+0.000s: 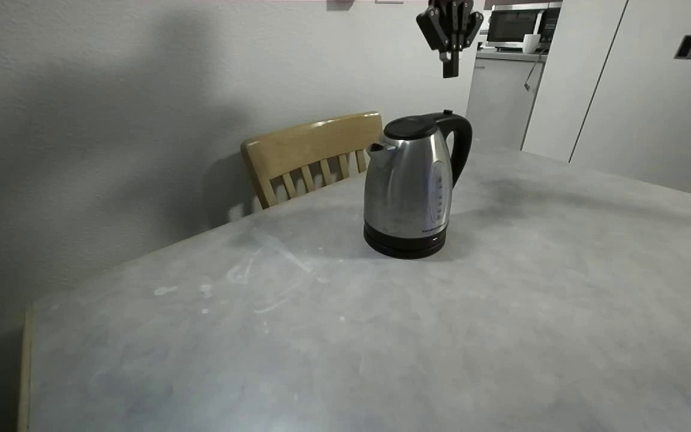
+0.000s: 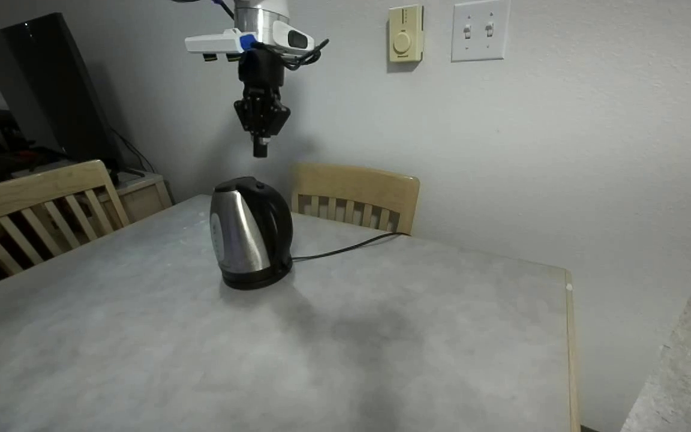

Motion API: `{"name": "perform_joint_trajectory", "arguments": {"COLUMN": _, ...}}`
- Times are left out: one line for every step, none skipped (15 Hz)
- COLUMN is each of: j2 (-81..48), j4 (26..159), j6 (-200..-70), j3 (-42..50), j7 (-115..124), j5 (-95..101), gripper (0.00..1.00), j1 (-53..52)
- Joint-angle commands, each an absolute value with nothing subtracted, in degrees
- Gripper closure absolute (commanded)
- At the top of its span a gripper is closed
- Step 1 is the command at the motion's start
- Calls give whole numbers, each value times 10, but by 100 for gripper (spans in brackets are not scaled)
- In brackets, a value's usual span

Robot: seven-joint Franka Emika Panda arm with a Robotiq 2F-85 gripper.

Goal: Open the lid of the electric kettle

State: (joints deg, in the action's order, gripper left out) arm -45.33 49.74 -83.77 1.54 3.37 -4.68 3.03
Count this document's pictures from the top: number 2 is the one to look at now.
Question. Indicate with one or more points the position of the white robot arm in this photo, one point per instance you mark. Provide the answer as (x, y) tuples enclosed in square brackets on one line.
[(262, 12)]

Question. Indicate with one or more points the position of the wooden chair with short slats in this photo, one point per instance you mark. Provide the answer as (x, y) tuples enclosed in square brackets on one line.
[(354, 186)]

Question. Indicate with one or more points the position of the stainless steel electric kettle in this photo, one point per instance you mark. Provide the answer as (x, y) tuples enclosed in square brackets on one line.
[(241, 232)]

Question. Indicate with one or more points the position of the white double switch plate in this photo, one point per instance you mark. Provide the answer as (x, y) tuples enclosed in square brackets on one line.
[(479, 31)]

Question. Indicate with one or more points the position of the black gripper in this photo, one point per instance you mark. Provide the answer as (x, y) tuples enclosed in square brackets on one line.
[(262, 75)]

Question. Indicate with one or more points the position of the beige wall thermostat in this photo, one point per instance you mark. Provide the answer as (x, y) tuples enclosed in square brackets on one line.
[(405, 36)]

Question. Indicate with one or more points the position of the white and blue wrist camera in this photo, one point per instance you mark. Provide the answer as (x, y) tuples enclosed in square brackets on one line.
[(216, 42)]

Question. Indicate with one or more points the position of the beige side cabinet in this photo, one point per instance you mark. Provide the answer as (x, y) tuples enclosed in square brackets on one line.
[(145, 198)]

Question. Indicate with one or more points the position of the black flat screen panel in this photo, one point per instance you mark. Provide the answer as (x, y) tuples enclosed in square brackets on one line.
[(40, 88)]

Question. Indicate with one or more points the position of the wooden chair with long slats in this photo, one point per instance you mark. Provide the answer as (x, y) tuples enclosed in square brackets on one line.
[(24, 193)]

